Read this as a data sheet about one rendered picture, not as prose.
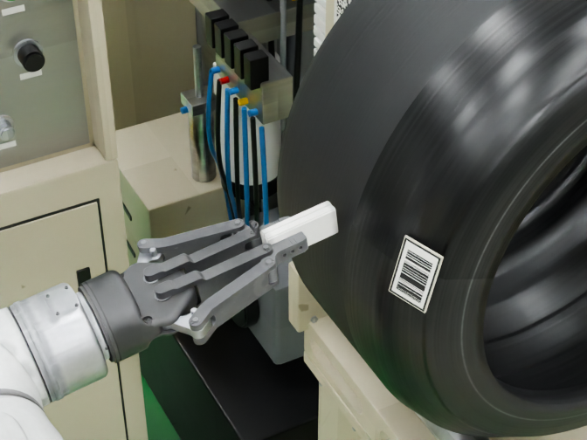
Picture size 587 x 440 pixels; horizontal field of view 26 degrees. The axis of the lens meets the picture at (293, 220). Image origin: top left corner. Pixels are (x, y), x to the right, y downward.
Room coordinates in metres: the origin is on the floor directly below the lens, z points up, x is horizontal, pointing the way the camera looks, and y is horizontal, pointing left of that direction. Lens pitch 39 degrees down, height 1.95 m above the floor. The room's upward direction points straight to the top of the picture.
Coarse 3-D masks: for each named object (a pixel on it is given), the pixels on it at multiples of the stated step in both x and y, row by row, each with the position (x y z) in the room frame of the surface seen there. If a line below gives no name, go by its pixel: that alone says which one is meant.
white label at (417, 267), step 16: (400, 256) 0.84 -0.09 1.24; (416, 256) 0.83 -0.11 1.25; (432, 256) 0.82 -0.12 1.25; (400, 272) 0.83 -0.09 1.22; (416, 272) 0.83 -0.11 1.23; (432, 272) 0.82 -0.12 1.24; (400, 288) 0.83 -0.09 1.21; (416, 288) 0.82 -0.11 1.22; (432, 288) 0.81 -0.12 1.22; (416, 304) 0.82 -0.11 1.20
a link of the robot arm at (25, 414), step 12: (0, 396) 0.67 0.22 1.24; (12, 396) 0.68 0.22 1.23; (0, 408) 0.66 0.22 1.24; (12, 408) 0.66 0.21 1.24; (24, 408) 0.67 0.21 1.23; (36, 408) 0.68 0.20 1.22; (0, 420) 0.64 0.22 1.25; (12, 420) 0.64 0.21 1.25; (24, 420) 0.65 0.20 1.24; (36, 420) 0.65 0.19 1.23; (48, 420) 0.68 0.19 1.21; (0, 432) 0.62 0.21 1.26; (12, 432) 0.62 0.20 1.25; (24, 432) 0.63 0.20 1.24; (36, 432) 0.64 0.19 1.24; (48, 432) 0.64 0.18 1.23
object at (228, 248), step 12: (252, 228) 0.88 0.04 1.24; (228, 240) 0.87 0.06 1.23; (240, 240) 0.87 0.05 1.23; (204, 252) 0.86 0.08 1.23; (216, 252) 0.85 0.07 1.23; (228, 252) 0.86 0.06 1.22; (240, 252) 0.86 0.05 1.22; (156, 264) 0.84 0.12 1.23; (168, 264) 0.84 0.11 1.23; (180, 264) 0.84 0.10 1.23; (192, 264) 0.84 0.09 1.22; (204, 264) 0.85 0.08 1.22; (216, 264) 0.85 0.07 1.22; (144, 276) 0.83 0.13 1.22; (156, 276) 0.83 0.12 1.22
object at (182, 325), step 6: (192, 312) 0.78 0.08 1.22; (180, 318) 0.79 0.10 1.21; (186, 318) 0.79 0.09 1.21; (174, 324) 0.78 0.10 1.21; (180, 324) 0.78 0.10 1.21; (186, 324) 0.78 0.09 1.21; (210, 324) 0.78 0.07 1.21; (180, 330) 0.78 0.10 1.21; (186, 330) 0.78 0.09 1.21; (204, 330) 0.77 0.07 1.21; (192, 336) 0.77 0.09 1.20; (198, 336) 0.77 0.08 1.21
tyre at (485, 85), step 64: (384, 0) 1.03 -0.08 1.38; (448, 0) 0.99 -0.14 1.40; (512, 0) 0.96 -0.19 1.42; (576, 0) 0.94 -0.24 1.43; (320, 64) 1.03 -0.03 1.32; (384, 64) 0.97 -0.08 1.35; (448, 64) 0.93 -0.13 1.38; (512, 64) 0.90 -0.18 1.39; (576, 64) 0.90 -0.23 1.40; (320, 128) 0.98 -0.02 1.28; (384, 128) 0.92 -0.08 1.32; (448, 128) 0.88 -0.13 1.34; (512, 128) 0.87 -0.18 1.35; (576, 128) 0.87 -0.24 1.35; (320, 192) 0.94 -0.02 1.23; (384, 192) 0.88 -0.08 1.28; (448, 192) 0.85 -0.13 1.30; (512, 192) 0.85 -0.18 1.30; (576, 192) 1.23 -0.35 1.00; (320, 256) 0.93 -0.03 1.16; (384, 256) 0.85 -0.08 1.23; (448, 256) 0.83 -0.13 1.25; (512, 256) 1.19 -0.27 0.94; (576, 256) 1.19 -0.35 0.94; (384, 320) 0.84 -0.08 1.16; (448, 320) 0.83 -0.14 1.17; (512, 320) 1.11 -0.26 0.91; (576, 320) 1.10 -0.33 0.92; (384, 384) 0.87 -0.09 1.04; (448, 384) 0.83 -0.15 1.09; (512, 384) 1.00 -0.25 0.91; (576, 384) 1.00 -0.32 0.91
